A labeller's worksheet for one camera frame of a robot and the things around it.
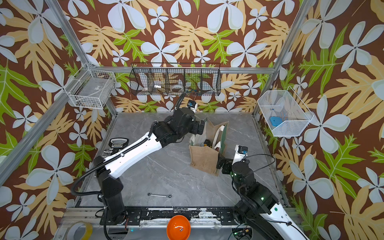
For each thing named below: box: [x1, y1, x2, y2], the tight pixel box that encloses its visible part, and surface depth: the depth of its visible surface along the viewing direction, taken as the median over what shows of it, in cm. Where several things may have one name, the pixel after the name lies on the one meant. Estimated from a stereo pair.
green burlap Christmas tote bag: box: [189, 117, 229, 177], surface depth 88 cm
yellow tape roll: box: [65, 220, 93, 240], surface depth 70 cm
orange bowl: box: [166, 215, 191, 240], surface depth 70 cm
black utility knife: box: [203, 139, 212, 148], surface depth 103 cm
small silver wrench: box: [147, 193, 172, 199], surface depth 82 cm
